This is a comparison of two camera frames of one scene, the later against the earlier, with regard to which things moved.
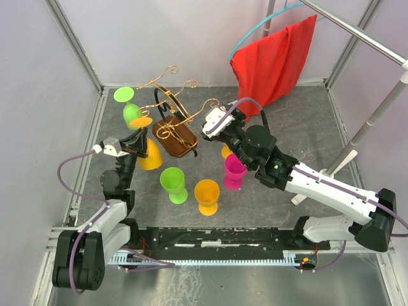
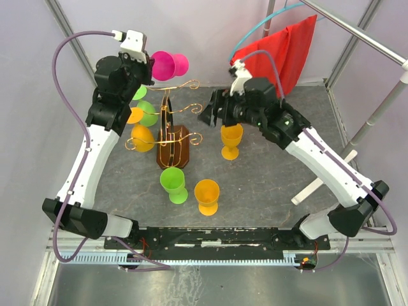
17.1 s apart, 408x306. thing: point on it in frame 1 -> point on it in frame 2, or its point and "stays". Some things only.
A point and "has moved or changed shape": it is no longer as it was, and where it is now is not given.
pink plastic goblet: x=235 y=170 -> x=166 y=65
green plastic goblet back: x=130 y=111 has moved or changed shape
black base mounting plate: x=216 y=243 stays
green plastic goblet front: x=173 y=180 stays
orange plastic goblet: x=154 y=160 has moved or changed shape
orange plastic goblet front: x=207 y=192 stays
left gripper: x=137 y=139 -> x=146 y=66
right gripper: x=240 y=117 -> x=220 y=99
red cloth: x=267 y=70 stays
